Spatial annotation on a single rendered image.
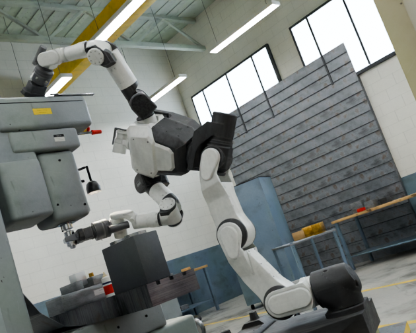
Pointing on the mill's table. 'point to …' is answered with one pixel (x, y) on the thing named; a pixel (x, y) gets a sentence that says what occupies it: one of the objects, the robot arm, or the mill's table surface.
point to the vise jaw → (94, 280)
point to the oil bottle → (107, 285)
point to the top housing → (37, 113)
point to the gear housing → (44, 141)
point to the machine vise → (74, 297)
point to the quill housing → (63, 189)
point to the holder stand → (135, 261)
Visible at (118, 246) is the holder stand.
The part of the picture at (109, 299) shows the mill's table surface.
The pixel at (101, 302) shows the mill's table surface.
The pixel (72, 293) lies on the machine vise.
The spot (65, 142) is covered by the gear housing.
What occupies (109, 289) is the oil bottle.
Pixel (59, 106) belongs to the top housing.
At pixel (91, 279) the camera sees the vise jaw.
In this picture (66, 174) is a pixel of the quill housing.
